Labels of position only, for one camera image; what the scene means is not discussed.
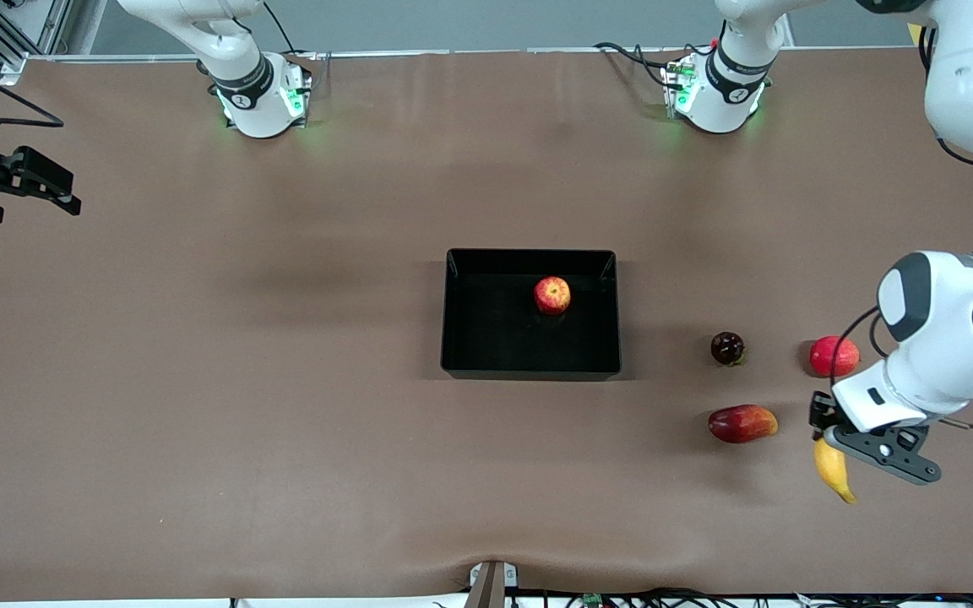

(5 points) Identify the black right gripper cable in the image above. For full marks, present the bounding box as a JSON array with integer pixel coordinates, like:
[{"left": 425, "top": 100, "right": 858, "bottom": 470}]
[{"left": 0, "top": 55, "right": 65, "bottom": 129}]

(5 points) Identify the black left arm base cable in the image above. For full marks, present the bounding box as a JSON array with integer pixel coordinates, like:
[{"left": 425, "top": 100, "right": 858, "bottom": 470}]
[{"left": 595, "top": 41, "right": 690, "bottom": 90}]

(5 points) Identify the silver table edge rail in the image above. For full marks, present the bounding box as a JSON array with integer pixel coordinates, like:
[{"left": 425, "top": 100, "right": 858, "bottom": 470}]
[{"left": 26, "top": 46, "right": 931, "bottom": 64}]

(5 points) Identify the red yellow apple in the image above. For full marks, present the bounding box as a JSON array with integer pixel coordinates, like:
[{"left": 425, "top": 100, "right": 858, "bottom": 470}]
[{"left": 534, "top": 276, "right": 572, "bottom": 316}]

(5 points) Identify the red orange mango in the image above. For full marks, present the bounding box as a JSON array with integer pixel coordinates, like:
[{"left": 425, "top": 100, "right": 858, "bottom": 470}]
[{"left": 708, "top": 404, "right": 780, "bottom": 445}]

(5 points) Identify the yellow banana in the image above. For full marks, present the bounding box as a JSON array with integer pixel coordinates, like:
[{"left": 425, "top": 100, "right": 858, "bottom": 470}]
[{"left": 813, "top": 435, "right": 859, "bottom": 506}]

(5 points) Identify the black arm base cable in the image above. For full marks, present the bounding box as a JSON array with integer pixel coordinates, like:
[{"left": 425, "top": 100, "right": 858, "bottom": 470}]
[
  {"left": 263, "top": 0, "right": 318, "bottom": 85},
  {"left": 595, "top": 41, "right": 690, "bottom": 90}
]

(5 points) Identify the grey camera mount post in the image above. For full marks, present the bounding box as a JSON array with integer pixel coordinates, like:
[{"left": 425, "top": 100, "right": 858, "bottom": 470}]
[{"left": 463, "top": 560, "right": 519, "bottom": 608}]

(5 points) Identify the plain red peach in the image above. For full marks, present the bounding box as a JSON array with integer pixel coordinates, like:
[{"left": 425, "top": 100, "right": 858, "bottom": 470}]
[{"left": 809, "top": 335, "right": 862, "bottom": 378}]

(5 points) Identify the black right arm base cable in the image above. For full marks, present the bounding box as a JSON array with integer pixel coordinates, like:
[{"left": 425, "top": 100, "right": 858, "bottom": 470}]
[{"left": 263, "top": 0, "right": 318, "bottom": 85}]

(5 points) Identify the dark red plum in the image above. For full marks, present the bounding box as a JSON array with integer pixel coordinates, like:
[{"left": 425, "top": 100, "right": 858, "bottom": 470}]
[{"left": 710, "top": 331, "right": 747, "bottom": 367}]

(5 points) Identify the black plastic box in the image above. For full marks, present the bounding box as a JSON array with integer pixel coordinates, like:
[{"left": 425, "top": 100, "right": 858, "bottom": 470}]
[{"left": 441, "top": 247, "right": 622, "bottom": 381}]

